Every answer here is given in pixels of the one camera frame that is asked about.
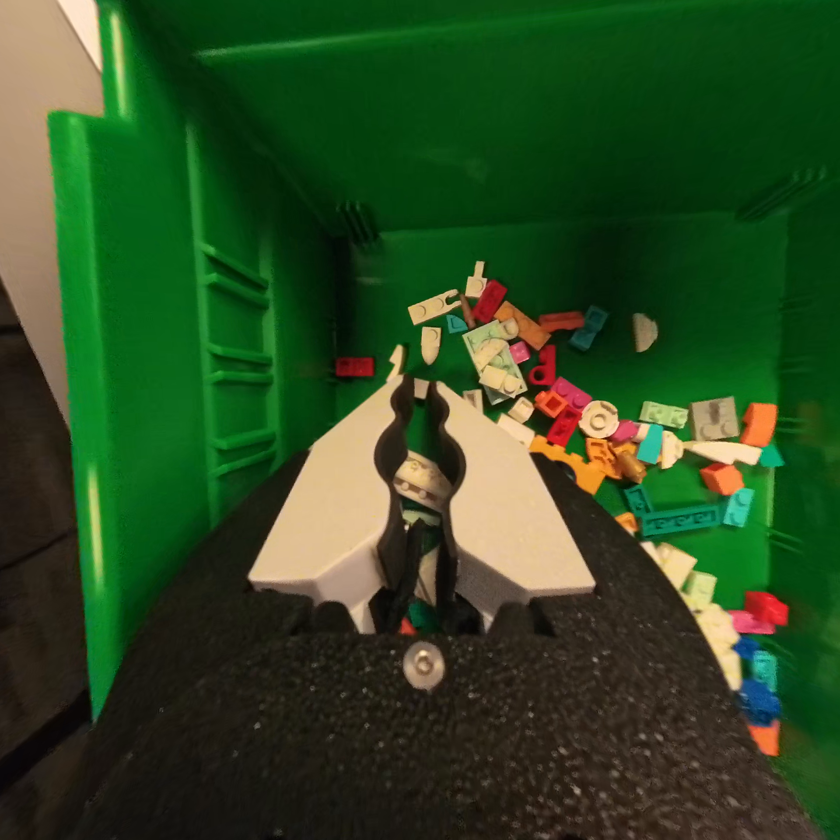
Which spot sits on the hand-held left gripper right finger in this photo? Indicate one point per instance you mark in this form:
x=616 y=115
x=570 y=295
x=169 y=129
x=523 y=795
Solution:
x=518 y=518

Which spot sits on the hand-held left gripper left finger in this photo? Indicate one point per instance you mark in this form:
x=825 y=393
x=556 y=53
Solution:
x=321 y=518

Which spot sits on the white round lego plate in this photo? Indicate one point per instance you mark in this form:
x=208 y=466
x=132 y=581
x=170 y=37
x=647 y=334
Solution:
x=426 y=479

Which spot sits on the pile of colourful lego bricks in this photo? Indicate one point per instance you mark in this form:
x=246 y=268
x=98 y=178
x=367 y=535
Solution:
x=505 y=367

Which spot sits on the green plastic bin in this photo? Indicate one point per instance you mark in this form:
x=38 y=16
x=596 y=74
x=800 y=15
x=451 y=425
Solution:
x=525 y=131

